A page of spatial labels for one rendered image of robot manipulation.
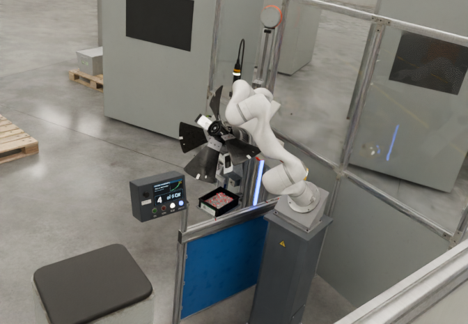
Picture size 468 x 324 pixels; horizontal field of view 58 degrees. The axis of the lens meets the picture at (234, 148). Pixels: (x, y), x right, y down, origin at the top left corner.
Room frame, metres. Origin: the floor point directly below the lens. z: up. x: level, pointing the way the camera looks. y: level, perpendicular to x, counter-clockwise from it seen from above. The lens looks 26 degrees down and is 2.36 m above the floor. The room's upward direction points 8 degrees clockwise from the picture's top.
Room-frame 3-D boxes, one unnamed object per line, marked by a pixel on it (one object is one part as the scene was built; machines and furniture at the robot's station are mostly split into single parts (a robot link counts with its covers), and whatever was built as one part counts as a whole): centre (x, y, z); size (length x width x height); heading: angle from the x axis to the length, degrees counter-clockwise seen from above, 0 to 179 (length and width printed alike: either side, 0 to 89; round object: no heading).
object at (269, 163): (2.96, -0.30, 0.85); 0.36 x 0.24 x 0.03; 40
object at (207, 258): (2.18, -0.11, 0.45); 0.82 x 0.02 x 0.66; 130
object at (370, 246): (2.98, -0.51, 0.50); 2.59 x 0.03 x 0.91; 40
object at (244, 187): (2.84, -0.13, 0.58); 0.09 x 0.05 x 1.15; 40
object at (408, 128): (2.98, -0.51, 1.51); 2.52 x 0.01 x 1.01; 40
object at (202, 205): (2.26, 0.05, 0.85); 0.22 x 0.17 x 0.07; 145
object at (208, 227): (2.18, -0.11, 0.82); 0.90 x 0.04 x 0.08; 130
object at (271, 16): (3.21, -0.14, 1.88); 0.16 x 0.07 x 0.16; 75
